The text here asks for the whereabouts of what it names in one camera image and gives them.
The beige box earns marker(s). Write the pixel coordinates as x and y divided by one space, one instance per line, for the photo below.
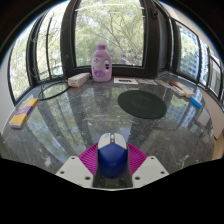
187 92

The purple detergent bottle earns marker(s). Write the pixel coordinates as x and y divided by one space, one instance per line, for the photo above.
101 68

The blue and white computer mouse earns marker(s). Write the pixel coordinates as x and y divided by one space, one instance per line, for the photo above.
112 160

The colourful thin booklet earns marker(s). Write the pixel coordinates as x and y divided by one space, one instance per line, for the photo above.
162 83

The white and blue box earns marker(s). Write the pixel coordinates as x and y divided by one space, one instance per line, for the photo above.
176 90

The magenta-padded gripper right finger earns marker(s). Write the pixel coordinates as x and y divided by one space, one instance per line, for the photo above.
148 168

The yellow and purple box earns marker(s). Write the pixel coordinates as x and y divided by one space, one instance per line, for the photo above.
22 114

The red book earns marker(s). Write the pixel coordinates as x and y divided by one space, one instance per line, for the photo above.
175 85

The orange and white box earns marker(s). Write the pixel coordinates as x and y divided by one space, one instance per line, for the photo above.
78 80

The round dark mouse pad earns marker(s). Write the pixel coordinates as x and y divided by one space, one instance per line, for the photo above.
142 104

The white card with dark print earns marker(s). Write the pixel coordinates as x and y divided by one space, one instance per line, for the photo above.
125 80

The pale printed leaflet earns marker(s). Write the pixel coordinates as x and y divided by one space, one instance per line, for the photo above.
147 81

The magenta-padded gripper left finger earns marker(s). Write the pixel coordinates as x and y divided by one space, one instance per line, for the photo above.
75 168

